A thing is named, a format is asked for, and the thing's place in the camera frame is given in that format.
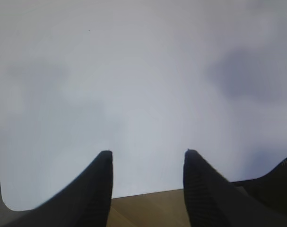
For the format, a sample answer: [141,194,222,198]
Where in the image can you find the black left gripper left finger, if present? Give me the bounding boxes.
[7,150,113,227]

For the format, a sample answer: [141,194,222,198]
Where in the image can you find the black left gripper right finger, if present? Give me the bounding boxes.
[183,150,287,227]

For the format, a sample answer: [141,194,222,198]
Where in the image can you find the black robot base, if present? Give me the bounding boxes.
[233,158,287,217]

